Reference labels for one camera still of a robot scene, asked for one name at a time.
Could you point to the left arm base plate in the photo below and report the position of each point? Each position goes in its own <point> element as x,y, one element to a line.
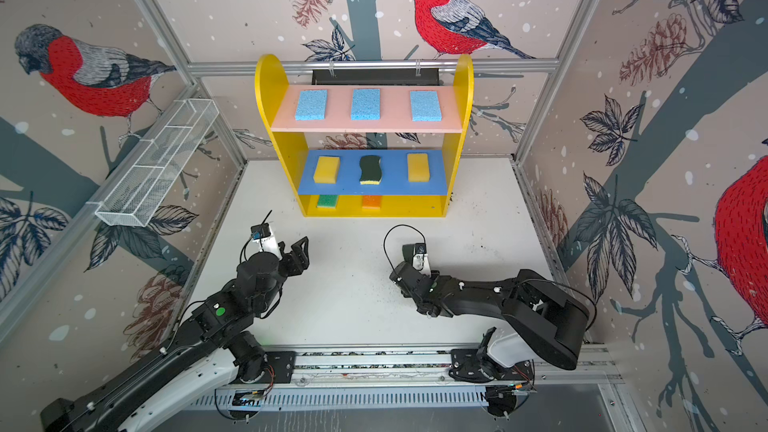
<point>259,369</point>

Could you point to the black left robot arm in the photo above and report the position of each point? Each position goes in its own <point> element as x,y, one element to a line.
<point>215,332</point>

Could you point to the black bar behind shelf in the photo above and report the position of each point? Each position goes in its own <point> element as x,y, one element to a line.
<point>377,77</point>

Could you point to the white wire mesh basket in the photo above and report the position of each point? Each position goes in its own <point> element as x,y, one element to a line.
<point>141,190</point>

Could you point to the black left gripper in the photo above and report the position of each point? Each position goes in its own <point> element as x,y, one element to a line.
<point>299,265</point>

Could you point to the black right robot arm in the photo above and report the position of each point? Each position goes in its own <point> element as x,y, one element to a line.
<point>545,322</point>

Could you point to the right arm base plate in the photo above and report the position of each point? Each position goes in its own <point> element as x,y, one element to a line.
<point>474,366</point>

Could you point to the light blue sponge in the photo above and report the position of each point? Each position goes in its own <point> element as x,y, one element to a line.
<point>425,106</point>
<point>311,105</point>
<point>366,104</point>

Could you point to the yellow shelf unit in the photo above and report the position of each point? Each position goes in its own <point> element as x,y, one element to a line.
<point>277,100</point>

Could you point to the orange topped sponge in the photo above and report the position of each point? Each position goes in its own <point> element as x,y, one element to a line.
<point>371,202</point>

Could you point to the yellow sponge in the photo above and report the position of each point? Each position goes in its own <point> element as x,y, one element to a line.
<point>418,168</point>
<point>326,170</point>

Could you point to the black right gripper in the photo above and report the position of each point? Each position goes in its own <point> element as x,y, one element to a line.
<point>432,278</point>

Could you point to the green topped sponge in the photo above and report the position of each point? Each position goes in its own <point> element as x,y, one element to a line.
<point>327,201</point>

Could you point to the dark green wavy scourer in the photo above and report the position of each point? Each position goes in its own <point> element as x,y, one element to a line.
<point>371,170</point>

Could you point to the aluminium front rail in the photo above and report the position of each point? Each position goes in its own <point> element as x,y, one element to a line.
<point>390,366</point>

